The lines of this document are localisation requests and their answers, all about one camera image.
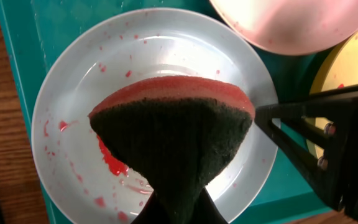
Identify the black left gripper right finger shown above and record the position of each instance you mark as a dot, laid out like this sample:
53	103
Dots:
205	211

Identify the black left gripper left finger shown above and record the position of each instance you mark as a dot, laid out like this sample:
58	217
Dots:
152	213

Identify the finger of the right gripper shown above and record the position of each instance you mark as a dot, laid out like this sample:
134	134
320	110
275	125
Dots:
319	135

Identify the green scrubbing sponge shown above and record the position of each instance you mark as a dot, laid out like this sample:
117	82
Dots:
178	132

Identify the light blue plate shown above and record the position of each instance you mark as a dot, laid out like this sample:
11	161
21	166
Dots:
71	162

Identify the yellow-green plate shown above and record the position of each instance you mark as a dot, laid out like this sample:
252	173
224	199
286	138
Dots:
340	68

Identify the white plate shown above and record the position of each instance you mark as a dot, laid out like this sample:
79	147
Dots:
290	27

